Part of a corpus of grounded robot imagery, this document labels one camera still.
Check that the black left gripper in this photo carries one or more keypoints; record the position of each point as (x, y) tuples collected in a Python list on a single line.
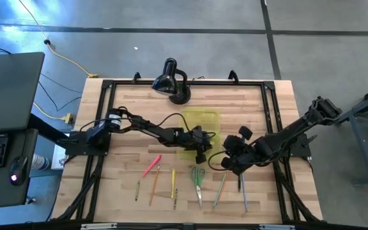
[(196, 142)]

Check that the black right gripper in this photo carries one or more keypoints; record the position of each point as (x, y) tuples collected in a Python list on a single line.
[(240, 153)]

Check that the yellow transparent plastic supply box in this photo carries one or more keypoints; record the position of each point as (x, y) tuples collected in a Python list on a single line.
[(203, 119)]

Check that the black pen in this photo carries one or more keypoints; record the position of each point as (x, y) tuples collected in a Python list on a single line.
[(239, 183)]

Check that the grey metal pen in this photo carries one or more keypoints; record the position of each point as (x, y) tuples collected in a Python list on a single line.
[(244, 193)]

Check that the teal pencil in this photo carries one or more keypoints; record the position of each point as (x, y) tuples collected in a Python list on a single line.
[(219, 190)]

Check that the yellow highlighter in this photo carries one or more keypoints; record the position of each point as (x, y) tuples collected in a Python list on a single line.
[(173, 183)]

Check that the red pen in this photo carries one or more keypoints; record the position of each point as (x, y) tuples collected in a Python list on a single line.
[(151, 166)]

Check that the orange pencil pink eraser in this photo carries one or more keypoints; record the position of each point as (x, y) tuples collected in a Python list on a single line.
[(154, 185)]

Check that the yellow-green Crayola crayon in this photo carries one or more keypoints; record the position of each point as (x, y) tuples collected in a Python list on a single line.
[(137, 190), (175, 199)]

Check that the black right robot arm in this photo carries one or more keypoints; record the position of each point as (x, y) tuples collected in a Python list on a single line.
[(292, 131)]

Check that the white box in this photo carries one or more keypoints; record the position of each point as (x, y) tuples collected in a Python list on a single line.
[(57, 159)]

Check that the black gooseneck desk lamp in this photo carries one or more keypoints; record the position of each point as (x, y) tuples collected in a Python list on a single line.
[(166, 83)]

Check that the blue-grey metal table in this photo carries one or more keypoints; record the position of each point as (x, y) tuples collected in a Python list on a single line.
[(363, 150)]

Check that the white bottle blue label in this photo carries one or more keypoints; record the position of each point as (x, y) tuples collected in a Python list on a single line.
[(40, 162)]

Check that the black computer mouse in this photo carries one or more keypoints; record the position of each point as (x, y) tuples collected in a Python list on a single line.
[(18, 171)]

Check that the grey computer desk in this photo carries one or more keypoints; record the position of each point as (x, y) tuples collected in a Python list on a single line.
[(11, 92)]

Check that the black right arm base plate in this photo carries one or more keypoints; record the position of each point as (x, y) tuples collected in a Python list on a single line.
[(302, 150)]

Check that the black aluminium table frame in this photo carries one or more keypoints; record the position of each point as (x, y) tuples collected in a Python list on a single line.
[(219, 82)]

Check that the black frame hook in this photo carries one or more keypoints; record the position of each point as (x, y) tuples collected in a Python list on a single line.
[(136, 76), (233, 76)]

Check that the white aluminium bracket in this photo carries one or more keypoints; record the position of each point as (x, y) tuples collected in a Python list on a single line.
[(276, 227), (97, 226)]

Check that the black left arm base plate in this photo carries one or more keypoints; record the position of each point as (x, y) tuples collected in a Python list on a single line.
[(75, 147)]

